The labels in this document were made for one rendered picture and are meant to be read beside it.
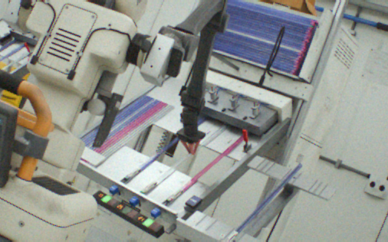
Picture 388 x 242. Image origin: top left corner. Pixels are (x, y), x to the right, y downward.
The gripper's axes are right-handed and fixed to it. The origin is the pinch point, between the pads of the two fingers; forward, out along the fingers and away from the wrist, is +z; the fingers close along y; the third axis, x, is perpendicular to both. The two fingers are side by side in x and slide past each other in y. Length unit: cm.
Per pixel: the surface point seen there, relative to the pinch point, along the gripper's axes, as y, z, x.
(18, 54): 139, -3, -14
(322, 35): -24, -35, -61
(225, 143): -7.3, -0.2, -12.6
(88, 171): 29.0, 4.6, 30.6
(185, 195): -13.7, 3.0, 20.1
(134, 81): 193, 89, -153
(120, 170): 17.7, 3.1, 23.3
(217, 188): -20.9, 2.0, 10.6
